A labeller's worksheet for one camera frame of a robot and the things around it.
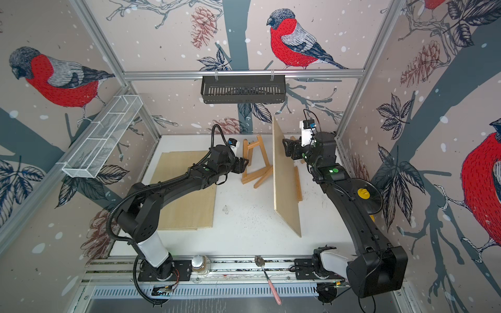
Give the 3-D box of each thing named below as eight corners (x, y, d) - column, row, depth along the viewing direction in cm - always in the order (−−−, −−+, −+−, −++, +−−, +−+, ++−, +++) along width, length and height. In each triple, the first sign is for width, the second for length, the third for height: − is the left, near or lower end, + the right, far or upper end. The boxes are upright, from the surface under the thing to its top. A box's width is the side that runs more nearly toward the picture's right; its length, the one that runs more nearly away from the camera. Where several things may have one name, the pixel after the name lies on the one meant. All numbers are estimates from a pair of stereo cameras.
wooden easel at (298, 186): (296, 203, 93) (298, 198, 89) (291, 172, 105) (293, 166, 100) (301, 203, 93) (303, 198, 89) (296, 172, 105) (297, 166, 100)
